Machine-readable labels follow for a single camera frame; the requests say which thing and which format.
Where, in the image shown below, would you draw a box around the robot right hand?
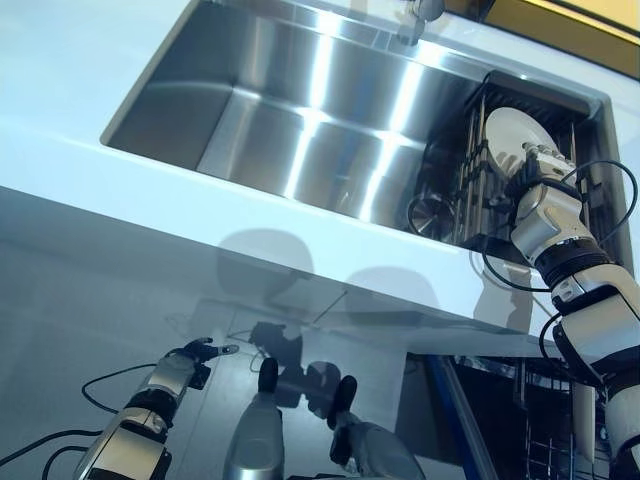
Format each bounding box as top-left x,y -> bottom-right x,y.
505,142 -> 582,200

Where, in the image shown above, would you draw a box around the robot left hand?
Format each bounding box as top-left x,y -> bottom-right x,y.
149,337 -> 239,397

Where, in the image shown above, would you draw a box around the white round ceramic plate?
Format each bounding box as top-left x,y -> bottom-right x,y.
572,382 -> 597,465
483,105 -> 555,175

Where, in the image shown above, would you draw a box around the dishwasher with open door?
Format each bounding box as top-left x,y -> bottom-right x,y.
423,351 -> 640,480

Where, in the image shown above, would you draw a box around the black dish rack metal rods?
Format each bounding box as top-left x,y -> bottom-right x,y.
413,68 -> 610,252

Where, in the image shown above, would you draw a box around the black robot left foot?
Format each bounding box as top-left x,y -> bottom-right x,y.
255,356 -> 280,397

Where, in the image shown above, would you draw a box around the black robot foot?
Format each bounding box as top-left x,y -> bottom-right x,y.
326,374 -> 360,467
255,356 -> 280,397

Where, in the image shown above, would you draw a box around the silver robot left leg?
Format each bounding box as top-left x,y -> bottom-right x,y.
221,389 -> 288,480

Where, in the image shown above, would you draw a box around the round steel sink drain strainer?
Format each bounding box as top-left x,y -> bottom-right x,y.
406,193 -> 457,237

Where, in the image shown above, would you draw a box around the black robot right foot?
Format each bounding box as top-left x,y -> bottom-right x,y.
326,374 -> 360,467

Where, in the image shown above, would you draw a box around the narrow white glossy cabinet door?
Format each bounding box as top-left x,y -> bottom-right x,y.
313,292 -> 417,355

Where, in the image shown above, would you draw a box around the chrome gooseneck kitchen faucet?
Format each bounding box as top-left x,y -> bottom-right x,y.
396,0 -> 445,47

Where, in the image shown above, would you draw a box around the stainless steel sink basin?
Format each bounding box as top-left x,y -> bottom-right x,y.
98,0 -> 637,284

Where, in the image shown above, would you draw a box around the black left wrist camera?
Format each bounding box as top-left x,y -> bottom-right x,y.
188,361 -> 212,392

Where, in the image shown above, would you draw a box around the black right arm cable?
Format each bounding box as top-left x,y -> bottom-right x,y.
481,158 -> 640,362

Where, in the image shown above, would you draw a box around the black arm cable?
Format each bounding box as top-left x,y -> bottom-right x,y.
481,158 -> 640,362
0,363 -> 157,480

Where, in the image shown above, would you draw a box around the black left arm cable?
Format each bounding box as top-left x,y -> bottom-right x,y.
0,363 -> 157,480

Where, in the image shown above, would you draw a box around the wire dishwasher rack basket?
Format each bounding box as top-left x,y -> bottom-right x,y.
513,358 -> 640,480

